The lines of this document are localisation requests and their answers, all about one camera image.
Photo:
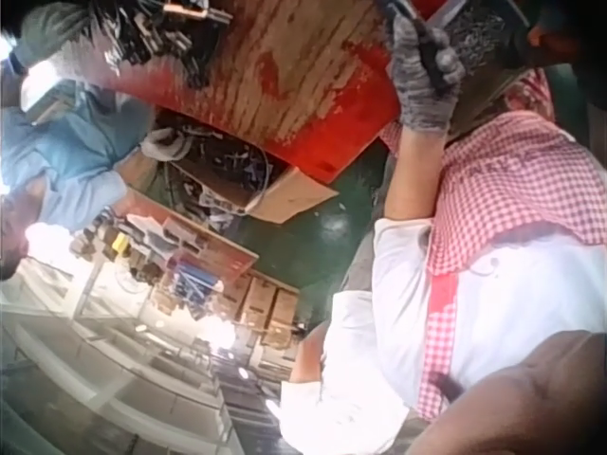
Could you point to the black hand tool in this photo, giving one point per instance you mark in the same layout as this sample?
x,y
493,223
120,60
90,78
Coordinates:
x,y
430,59

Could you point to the cluttered red work table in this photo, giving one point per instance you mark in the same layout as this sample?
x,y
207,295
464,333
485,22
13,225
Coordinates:
x,y
189,246

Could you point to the stack of cardboard cartons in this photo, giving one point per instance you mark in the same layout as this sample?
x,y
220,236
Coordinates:
x,y
265,303

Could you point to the tray of metal parts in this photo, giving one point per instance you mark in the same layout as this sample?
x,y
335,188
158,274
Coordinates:
x,y
479,33

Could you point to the pile of black parts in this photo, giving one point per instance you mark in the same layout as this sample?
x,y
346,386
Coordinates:
x,y
156,40

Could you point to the white shelving rack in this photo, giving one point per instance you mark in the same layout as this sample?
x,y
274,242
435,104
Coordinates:
x,y
118,374

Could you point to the person's left hand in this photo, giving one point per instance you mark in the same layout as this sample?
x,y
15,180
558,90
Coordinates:
x,y
417,99

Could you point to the cardboard box of parts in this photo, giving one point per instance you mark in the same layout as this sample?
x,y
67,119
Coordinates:
x,y
289,194

